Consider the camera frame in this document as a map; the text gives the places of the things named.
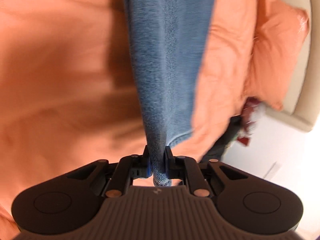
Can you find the black puffer jacket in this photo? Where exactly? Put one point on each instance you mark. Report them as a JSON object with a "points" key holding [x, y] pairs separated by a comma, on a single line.
{"points": [[219, 147]]}

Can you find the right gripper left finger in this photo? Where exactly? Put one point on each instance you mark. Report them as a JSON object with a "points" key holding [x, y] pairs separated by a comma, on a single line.
{"points": [[69, 201]]}

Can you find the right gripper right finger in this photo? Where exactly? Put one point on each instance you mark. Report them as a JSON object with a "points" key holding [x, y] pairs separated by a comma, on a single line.
{"points": [[247, 202]]}

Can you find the blue denim jeans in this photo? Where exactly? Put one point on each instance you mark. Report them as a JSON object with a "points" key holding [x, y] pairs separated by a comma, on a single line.
{"points": [[167, 40]]}

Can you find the beige upholstered headboard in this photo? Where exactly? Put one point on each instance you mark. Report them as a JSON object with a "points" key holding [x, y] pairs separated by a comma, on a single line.
{"points": [[301, 105]]}

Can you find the orange pillow right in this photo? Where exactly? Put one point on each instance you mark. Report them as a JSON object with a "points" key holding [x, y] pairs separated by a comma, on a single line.
{"points": [[280, 32]]}

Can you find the orange duvet cover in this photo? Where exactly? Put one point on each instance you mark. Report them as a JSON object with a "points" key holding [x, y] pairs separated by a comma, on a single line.
{"points": [[68, 96]]}

